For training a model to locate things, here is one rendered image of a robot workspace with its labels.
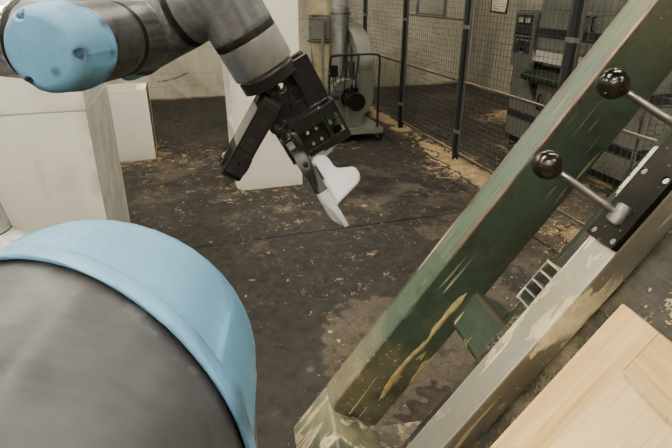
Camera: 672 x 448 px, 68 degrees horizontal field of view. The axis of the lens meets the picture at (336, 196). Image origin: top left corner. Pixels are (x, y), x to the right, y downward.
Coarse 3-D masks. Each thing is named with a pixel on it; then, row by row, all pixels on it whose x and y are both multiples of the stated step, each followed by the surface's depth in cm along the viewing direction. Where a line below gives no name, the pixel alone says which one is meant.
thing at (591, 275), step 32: (576, 256) 65; (608, 256) 61; (640, 256) 61; (544, 288) 66; (576, 288) 62; (608, 288) 62; (544, 320) 64; (576, 320) 63; (512, 352) 66; (544, 352) 64; (480, 384) 68; (512, 384) 65; (448, 416) 69; (480, 416) 67
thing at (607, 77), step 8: (608, 72) 59; (616, 72) 58; (624, 72) 58; (600, 80) 60; (608, 80) 59; (616, 80) 58; (624, 80) 58; (600, 88) 60; (608, 88) 59; (616, 88) 58; (624, 88) 58; (608, 96) 59; (616, 96) 59; (624, 96) 60; (632, 96) 59; (640, 96) 59; (640, 104) 59; (648, 104) 59; (656, 112) 59; (664, 112) 59; (664, 120) 59
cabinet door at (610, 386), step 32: (608, 320) 59; (640, 320) 56; (608, 352) 57; (640, 352) 54; (576, 384) 58; (608, 384) 55; (640, 384) 52; (544, 416) 60; (576, 416) 57; (608, 416) 54; (640, 416) 51
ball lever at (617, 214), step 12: (540, 156) 62; (552, 156) 61; (540, 168) 61; (552, 168) 61; (564, 180) 62; (576, 180) 62; (588, 192) 61; (600, 204) 61; (624, 204) 60; (612, 216) 61; (624, 216) 60
